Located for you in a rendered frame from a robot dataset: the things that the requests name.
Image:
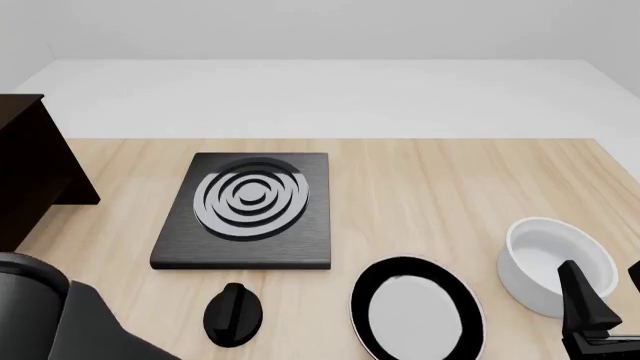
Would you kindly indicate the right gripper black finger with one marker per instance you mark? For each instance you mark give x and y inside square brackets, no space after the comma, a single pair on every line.
[582,303]
[636,275]

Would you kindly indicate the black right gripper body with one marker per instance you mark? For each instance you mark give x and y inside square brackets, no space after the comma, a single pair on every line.
[600,348]

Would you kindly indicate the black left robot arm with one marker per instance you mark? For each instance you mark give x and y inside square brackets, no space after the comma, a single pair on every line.
[75,322]

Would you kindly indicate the black frying pan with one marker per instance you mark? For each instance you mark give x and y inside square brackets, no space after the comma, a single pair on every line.
[415,318]

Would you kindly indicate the dark wooden cabinet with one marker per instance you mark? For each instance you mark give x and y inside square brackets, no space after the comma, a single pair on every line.
[35,165]

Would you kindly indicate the white round bowl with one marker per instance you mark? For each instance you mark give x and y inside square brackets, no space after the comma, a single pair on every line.
[530,285]

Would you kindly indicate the round black stove knob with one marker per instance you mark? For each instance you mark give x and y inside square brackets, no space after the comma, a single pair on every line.
[232,318]

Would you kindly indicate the flat black stove plate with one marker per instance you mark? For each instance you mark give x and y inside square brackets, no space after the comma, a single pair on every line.
[175,247]

